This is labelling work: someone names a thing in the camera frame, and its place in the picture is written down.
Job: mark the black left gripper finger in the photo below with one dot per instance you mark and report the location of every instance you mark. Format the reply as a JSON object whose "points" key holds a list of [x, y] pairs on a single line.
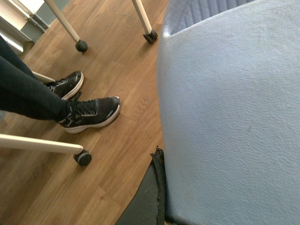
{"points": [[147, 207]]}

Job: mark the light blue slipper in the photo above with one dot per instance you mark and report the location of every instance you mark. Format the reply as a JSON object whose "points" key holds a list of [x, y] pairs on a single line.
{"points": [[228, 80]]}

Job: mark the black sneaker on foot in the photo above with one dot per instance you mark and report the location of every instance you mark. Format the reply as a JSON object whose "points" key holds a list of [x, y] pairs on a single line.
{"points": [[93, 113], [67, 87]]}

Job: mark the white table leg lower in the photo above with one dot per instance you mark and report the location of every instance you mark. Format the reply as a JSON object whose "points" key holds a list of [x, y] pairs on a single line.
{"points": [[80, 155]]}

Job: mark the white table leg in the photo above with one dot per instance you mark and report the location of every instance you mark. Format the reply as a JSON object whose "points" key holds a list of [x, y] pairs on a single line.
{"points": [[80, 45], [80, 155], [150, 34]]}

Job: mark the person leg dark trousers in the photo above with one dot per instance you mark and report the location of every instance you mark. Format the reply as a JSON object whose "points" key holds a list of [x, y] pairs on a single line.
{"points": [[22, 93]]}

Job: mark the white table leg far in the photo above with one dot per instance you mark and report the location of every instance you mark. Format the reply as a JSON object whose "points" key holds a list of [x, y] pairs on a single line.
{"points": [[150, 34]]}

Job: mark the white table leg near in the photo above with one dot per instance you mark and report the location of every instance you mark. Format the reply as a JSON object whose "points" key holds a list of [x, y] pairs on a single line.
{"points": [[80, 45]]}

